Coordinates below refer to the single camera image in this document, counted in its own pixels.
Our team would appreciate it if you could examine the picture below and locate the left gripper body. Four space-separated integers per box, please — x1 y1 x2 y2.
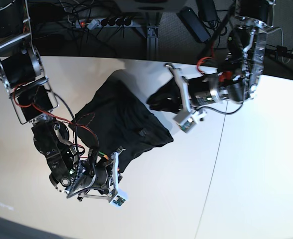
164 63 234 116

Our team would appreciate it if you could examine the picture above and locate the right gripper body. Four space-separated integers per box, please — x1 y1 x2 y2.
67 147 127 199

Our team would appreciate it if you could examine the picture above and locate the dark navy T-shirt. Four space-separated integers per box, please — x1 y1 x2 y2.
75 70 173 173

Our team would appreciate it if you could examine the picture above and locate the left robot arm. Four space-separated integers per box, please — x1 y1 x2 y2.
146 0 276 114

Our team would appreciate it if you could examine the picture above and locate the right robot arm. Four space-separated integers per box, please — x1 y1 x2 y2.
0 0 127 207

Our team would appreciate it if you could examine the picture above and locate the black power brick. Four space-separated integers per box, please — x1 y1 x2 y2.
196 0 218 22
177 6 211 43

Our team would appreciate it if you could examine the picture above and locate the white power strip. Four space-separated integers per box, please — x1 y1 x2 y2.
72 17 134 29

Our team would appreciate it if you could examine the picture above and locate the black tripod stand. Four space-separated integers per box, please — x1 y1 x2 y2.
198 0 293 60

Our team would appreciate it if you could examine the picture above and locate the white plug adapter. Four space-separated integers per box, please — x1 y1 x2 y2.
86 19 100 30

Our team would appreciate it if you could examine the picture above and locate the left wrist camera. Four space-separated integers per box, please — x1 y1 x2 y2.
173 110 201 133

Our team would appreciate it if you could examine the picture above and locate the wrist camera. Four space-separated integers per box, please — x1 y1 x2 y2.
173 110 201 133
108 189 128 208

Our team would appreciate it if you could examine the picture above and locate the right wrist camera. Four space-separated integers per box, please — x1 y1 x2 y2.
108 189 128 208

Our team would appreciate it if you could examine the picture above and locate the aluminium frame post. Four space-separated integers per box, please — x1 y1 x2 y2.
145 12 160 61

